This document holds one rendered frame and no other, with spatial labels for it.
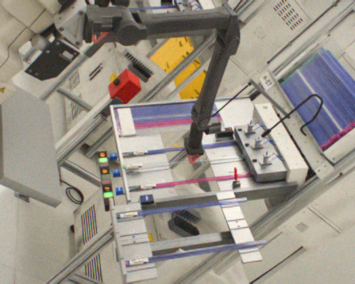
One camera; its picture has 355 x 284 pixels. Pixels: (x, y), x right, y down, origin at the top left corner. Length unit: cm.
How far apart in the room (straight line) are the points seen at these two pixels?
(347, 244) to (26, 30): 266
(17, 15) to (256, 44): 203
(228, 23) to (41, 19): 59
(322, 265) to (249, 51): 156
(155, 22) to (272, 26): 186
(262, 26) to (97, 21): 197
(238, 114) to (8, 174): 117
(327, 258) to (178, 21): 246
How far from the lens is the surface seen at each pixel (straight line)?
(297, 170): 217
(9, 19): 178
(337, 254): 376
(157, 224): 237
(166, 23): 168
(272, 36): 349
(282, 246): 402
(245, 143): 226
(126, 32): 162
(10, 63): 181
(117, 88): 291
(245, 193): 213
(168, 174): 217
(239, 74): 354
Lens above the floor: 164
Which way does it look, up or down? 17 degrees down
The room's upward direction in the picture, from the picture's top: 50 degrees clockwise
